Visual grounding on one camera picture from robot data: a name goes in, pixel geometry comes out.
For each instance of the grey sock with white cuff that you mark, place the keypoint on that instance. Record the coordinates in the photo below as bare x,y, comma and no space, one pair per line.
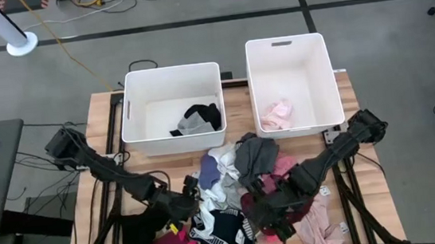
213,198

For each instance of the navy white-waistband underwear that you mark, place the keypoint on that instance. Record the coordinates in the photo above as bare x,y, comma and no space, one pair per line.
228,233

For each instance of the maroon garment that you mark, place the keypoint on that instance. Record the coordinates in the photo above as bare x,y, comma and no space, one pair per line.
247,207

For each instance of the white perforated plastic bin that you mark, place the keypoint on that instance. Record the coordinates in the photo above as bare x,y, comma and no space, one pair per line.
297,74
150,88

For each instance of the light grey terry sock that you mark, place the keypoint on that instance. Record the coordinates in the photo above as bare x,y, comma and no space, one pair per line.
232,188

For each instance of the light pink garment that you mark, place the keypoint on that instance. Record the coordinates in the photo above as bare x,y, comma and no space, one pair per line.
320,228

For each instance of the white garment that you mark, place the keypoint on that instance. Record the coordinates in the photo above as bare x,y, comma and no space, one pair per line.
227,157

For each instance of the pale pink striped garment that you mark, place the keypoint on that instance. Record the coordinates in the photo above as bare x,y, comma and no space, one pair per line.
277,116

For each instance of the blue-purple sock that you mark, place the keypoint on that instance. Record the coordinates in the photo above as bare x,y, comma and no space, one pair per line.
208,171

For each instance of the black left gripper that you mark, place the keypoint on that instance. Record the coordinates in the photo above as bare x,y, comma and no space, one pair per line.
177,208

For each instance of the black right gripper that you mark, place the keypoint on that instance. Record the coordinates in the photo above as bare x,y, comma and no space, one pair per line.
281,206

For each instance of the black fleece garment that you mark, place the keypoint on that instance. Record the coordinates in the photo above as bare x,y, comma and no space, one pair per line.
204,113

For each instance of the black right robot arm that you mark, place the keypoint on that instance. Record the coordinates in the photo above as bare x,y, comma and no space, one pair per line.
340,148

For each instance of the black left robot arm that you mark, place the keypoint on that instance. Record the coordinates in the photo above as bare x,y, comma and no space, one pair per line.
102,169

